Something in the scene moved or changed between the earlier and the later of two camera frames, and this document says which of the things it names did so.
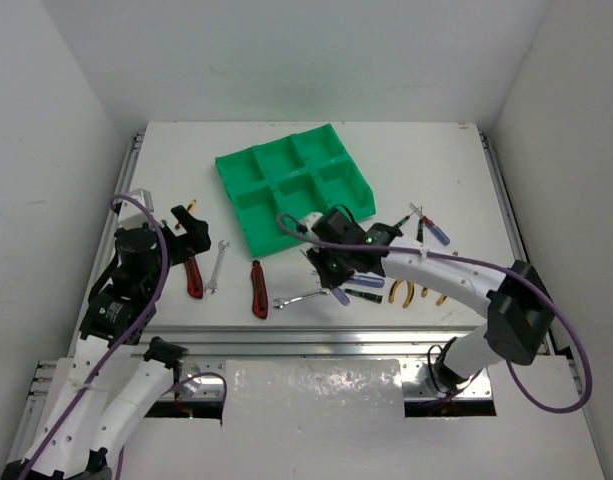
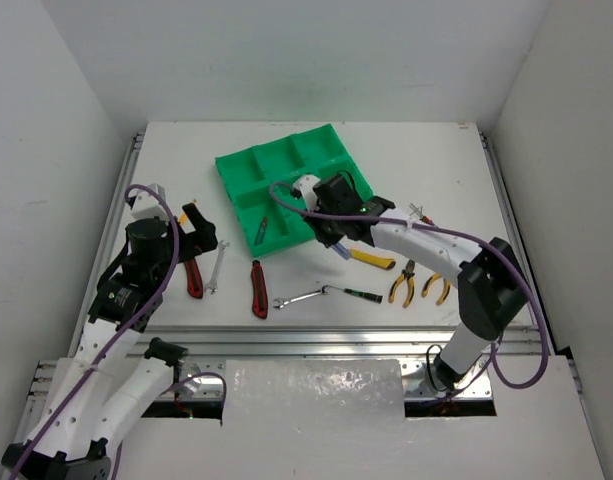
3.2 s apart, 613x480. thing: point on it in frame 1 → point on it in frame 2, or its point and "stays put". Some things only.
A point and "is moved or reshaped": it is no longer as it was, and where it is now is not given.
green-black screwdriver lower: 367,296 stays put
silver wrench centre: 282,302 stays put
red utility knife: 193,276 stays put
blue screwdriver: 368,281 is moved or reshaped
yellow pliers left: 411,291 stays put
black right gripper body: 323,256 → 328,229
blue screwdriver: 341,296 → 261,232
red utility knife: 259,291 stays put
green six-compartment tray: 294,177 stays put
